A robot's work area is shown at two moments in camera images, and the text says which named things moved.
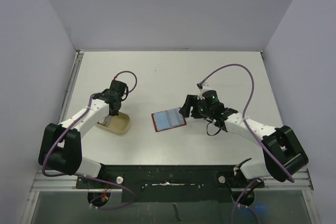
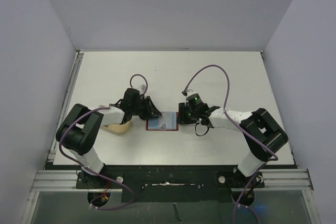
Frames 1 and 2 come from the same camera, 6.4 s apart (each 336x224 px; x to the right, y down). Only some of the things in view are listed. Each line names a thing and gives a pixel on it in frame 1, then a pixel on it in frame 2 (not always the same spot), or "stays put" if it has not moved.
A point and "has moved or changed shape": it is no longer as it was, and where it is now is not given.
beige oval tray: [118, 124] stays put
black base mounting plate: [171, 183] stays put
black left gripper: [115, 113] → [150, 110]
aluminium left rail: [78, 57] stays put
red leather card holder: [168, 119] has moved or changed shape
